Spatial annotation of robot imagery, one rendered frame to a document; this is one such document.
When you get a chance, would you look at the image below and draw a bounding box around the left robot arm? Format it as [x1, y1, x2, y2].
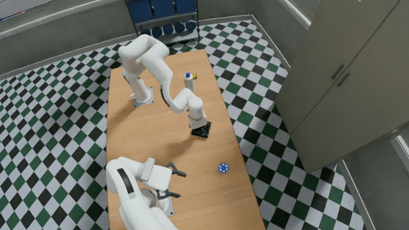
[118, 34, 204, 121]

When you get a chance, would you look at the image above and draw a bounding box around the white plastic bottle with blue cap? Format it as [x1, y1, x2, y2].
[183, 72, 194, 92]

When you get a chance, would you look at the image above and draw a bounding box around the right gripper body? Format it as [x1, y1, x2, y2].
[143, 165, 172, 192]

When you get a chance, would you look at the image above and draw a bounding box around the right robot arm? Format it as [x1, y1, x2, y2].
[106, 157, 178, 230]

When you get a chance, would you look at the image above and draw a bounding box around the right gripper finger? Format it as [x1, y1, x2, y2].
[164, 162, 187, 178]
[156, 189, 181, 200]

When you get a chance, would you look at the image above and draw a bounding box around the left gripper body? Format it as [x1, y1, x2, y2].
[189, 113, 207, 129]

